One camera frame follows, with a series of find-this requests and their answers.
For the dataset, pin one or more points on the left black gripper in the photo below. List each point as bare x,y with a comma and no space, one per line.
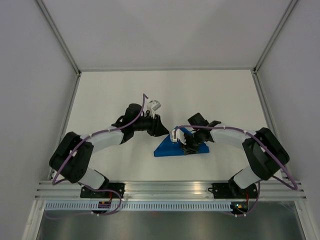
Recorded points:
157,128

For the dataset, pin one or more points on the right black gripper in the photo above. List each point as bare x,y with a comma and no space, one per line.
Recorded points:
187,148

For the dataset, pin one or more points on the blue cloth napkin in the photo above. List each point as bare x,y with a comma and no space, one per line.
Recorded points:
167,148

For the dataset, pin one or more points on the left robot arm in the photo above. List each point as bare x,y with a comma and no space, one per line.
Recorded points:
72,157

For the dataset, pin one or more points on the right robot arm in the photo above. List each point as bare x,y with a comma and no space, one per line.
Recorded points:
264,152

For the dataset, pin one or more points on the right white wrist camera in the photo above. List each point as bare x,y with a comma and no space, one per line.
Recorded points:
175,135

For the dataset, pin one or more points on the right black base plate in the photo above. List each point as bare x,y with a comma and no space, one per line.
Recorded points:
224,190

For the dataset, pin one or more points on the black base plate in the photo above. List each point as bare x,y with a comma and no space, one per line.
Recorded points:
224,190
112,190

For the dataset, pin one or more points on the white slotted cable duct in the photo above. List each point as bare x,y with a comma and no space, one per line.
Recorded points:
219,206

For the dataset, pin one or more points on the aluminium front rail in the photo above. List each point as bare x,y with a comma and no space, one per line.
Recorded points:
270,190

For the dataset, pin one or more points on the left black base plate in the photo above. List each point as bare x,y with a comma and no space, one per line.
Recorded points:
112,190

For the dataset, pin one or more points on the left aluminium frame post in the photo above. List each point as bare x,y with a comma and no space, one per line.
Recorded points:
57,35

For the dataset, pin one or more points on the aluminium frame post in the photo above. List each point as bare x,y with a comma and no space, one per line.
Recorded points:
275,34
57,35

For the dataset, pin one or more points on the right aluminium frame post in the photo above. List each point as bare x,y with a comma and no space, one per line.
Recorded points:
275,34

